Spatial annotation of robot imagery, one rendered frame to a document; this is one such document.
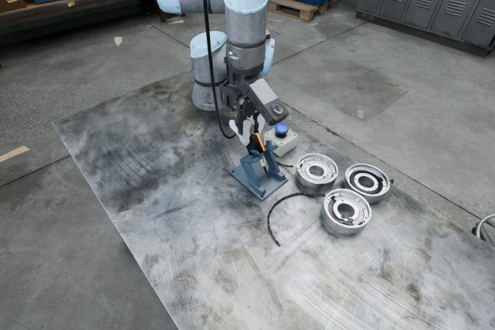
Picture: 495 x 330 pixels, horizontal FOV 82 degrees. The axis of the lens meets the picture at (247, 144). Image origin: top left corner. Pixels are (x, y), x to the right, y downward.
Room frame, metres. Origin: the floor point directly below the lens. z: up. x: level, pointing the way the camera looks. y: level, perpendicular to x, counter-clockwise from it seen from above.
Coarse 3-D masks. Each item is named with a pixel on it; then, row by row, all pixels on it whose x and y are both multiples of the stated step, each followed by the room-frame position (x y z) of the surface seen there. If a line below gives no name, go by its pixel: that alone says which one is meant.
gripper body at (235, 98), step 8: (232, 72) 0.54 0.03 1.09; (240, 72) 0.50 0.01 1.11; (248, 72) 0.50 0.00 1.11; (256, 72) 0.51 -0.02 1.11; (232, 80) 0.55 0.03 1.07; (240, 80) 0.53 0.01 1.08; (224, 88) 0.54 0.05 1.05; (232, 88) 0.54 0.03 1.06; (240, 88) 0.53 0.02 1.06; (232, 96) 0.52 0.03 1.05; (240, 96) 0.51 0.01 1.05; (224, 104) 0.54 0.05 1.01; (232, 104) 0.53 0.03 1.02; (240, 104) 0.50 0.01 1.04; (248, 104) 0.50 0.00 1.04; (248, 112) 0.50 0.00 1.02; (256, 112) 0.52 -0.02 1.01
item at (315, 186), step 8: (304, 160) 0.54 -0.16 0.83; (312, 160) 0.54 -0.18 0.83; (320, 160) 0.54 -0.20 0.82; (328, 160) 0.53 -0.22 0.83; (296, 168) 0.51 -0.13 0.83; (312, 168) 0.52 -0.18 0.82; (320, 168) 0.52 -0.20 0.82; (336, 168) 0.50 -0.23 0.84; (296, 176) 0.49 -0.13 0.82; (312, 176) 0.48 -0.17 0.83; (320, 176) 0.48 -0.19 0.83; (336, 176) 0.47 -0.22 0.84; (304, 184) 0.46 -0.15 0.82; (312, 184) 0.45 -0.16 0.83; (320, 184) 0.45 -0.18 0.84; (328, 184) 0.45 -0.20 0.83
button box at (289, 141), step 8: (264, 136) 0.63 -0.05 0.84; (272, 136) 0.62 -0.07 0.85; (280, 136) 0.61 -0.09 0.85; (288, 136) 0.62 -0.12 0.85; (296, 136) 0.62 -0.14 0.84; (264, 144) 0.63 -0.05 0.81; (272, 144) 0.60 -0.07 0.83; (280, 144) 0.58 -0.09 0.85; (288, 144) 0.60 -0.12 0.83; (296, 144) 0.62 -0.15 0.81; (280, 152) 0.58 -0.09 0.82
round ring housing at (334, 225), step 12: (336, 192) 0.43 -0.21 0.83; (348, 192) 0.43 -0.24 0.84; (324, 204) 0.39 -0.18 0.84; (336, 204) 0.40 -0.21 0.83; (348, 204) 0.40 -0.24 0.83; (360, 204) 0.40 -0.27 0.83; (324, 216) 0.37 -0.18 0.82; (336, 228) 0.34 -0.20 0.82; (348, 228) 0.33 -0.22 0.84; (360, 228) 0.33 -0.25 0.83
